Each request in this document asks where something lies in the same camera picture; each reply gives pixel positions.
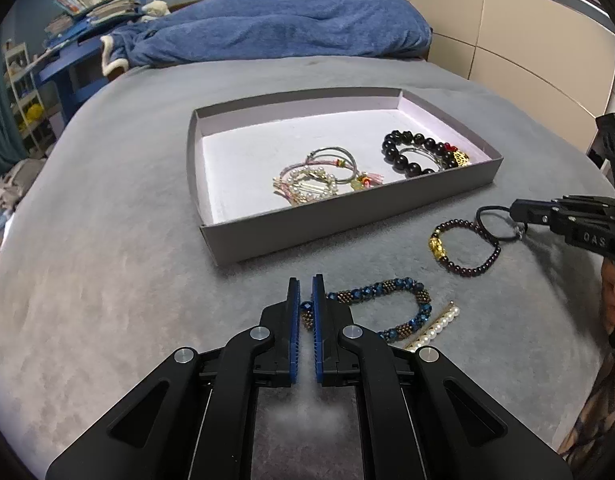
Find silver bangle with yellow charm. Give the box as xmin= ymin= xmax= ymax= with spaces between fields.
xmin=305 ymin=146 xmax=385 ymax=192

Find blue crystal bead bracelet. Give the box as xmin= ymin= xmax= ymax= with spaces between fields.
xmin=300 ymin=277 xmax=433 ymax=345

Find red and gold charm bracelet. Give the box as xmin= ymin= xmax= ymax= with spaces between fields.
xmin=435 ymin=141 xmax=472 ymax=170

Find plain silver bangle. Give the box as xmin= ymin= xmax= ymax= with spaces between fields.
xmin=397 ymin=146 xmax=458 ymax=173

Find black hair tie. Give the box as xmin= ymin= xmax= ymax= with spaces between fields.
xmin=475 ymin=205 xmax=525 ymax=242

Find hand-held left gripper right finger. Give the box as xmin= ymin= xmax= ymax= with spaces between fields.
xmin=311 ymin=274 xmax=573 ymax=480

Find grey cardboard tray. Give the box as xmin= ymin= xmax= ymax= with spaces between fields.
xmin=186 ymin=87 xmax=503 ymax=266

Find beige wardrobe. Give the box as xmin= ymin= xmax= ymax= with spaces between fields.
xmin=402 ymin=0 xmax=615 ymax=153

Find gold bar hair pins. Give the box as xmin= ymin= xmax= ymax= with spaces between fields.
xmin=288 ymin=182 xmax=333 ymax=207

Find white shelf rack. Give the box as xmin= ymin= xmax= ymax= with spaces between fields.
xmin=2 ymin=42 xmax=58 ymax=153

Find pink cord bracelet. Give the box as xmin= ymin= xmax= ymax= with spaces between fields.
xmin=274 ymin=157 xmax=348 ymax=206

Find blue wooden desk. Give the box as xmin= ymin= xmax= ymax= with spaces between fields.
xmin=35 ymin=0 xmax=148 ymax=128

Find grey cloth pile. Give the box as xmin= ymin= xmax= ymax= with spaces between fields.
xmin=0 ymin=157 xmax=48 ymax=238

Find patterned brown cloth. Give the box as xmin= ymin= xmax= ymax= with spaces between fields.
xmin=557 ymin=345 xmax=615 ymax=466

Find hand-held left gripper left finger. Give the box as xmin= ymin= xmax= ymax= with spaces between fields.
xmin=45 ymin=276 xmax=302 ymax=480

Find pearl hair clip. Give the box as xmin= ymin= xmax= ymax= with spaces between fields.
xmin=402 ymin=301 xmax=461 ymax=352

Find stack of papers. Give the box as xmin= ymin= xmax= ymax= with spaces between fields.
xmin=42 ymin=2 xmax=138 ymax=46

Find blue blanket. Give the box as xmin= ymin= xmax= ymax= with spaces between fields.
xmin=100 ymin=0 xmax=433 ymax=78

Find small dark bead bracelet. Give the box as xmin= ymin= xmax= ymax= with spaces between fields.
xmin=427 ymin=218 xmax=502 ymax=278

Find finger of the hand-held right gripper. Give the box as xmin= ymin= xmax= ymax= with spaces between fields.
xmin=551 ymin=194 xmax=615 ymax=211
xmin=510 ymin=199 xmax=569 ymax=237

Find large black bead bracelet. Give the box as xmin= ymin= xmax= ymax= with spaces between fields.
xmin=381 ymin=130 xmax=451 ymax=178

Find white plush toy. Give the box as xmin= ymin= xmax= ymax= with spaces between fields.
xmin=140 ymin=0 xmax=169 ymax=22

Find pearl bracelet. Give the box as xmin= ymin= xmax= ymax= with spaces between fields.
xmin=280 ymin=166 xmax=341 ymax=201

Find teal curtain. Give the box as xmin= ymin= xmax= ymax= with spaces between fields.
xmin=0 ymin=45 xmax=26 ymax=176

